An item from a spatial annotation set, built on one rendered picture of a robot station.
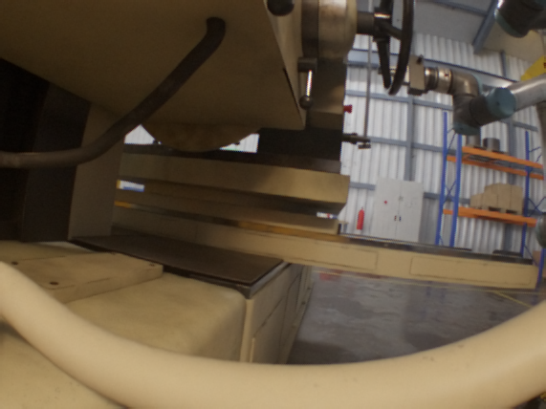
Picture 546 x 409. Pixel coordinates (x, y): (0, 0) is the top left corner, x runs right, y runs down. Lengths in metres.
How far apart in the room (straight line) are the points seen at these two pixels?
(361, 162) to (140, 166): 7.32
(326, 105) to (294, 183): 0.31
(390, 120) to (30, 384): 8.64
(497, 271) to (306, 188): 0.91
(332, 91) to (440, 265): 0.81
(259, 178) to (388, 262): 0.61
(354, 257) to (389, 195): 6.42
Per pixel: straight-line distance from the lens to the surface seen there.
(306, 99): 0.65
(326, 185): 1.05
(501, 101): 0.92
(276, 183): 1.07
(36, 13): 0.60
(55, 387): 0.31
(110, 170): 1.13
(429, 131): 8.90
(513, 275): 1.49
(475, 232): 9.05
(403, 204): 7.66
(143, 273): 0.64
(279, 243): 1.23
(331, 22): 0.72
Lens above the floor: 0.77
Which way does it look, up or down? 2 degrees up
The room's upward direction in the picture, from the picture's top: 8 degrees clockwise
